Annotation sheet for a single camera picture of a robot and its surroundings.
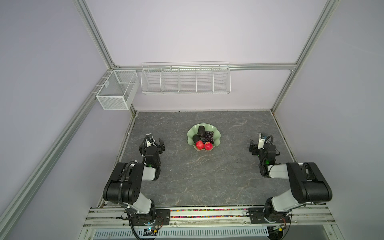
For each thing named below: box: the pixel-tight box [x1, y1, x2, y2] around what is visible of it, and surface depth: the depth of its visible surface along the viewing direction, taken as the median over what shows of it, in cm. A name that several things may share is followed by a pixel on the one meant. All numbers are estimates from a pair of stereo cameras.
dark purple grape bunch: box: [202, 130, 214, 145], surface depth 101 cm
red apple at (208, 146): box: [204, 141, 214, 151], surface depth 93 cm
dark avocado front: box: [192, 134, 201, 144], surface depth 101 cm
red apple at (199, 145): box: [195, 140, 205, 150], surface depth 94 cm
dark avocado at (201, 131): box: [197, 125, 205, 137], surface depth 103 cm
